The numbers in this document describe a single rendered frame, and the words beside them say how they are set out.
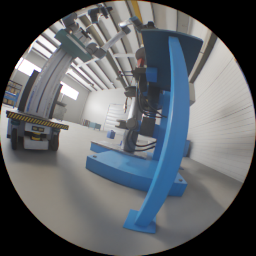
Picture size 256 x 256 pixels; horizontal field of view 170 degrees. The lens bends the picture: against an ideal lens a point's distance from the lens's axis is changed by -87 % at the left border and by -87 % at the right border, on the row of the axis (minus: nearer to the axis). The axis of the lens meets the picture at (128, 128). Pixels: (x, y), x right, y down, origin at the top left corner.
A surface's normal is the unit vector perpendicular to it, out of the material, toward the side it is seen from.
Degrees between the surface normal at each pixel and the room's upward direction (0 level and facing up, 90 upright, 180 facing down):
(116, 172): 90
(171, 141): 90
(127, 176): 90
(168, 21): 173
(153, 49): 180
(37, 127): 90
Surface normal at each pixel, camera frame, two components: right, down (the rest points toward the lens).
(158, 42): -0.22, 0.97
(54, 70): 0.91, 0.18
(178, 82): -0.25, -0.13
